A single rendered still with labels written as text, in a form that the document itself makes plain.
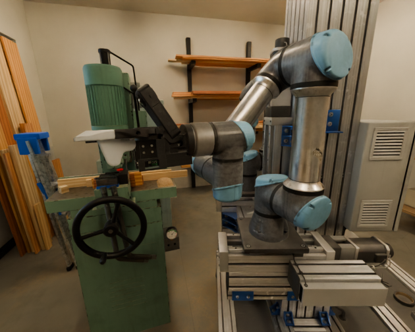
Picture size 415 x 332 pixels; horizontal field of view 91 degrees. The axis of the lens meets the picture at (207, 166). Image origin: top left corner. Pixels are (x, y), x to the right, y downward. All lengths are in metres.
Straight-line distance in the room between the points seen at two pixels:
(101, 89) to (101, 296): 1.08
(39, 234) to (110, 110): 1.77
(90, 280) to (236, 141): 1.12
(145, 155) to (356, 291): 0.77
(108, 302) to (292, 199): 1.16
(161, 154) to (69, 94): 3.30
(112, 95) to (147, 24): 2.63
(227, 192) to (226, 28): 3.53
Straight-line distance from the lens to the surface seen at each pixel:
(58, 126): 3.72
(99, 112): 1.13
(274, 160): 0.97
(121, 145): 0.37
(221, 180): 0.48
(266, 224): 0.79
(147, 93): 0.42
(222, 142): 0.44
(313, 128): 0.62
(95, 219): 1.17
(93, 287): 1.39
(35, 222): 2.59
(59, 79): 3.71
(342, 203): 1.10
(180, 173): 1.25
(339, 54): 0.63
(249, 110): 0.63
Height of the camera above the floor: 1.27
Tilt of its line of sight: 14 degrees down
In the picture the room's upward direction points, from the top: 1 degrees counter-clockwise
